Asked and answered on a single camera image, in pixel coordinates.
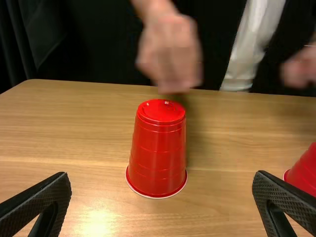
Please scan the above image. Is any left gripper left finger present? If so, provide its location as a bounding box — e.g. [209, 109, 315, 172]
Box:
[0, 172, 72, 237]

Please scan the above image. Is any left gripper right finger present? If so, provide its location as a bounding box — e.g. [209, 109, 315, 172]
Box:
[251, 170, 316, 237]

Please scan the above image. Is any red cup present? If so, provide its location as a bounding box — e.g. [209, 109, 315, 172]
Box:
[282, 142, 316, 198]
[125, 98, 188, 199]

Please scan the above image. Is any person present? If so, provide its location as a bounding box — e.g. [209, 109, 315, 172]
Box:
[130, 0, 316, 96]

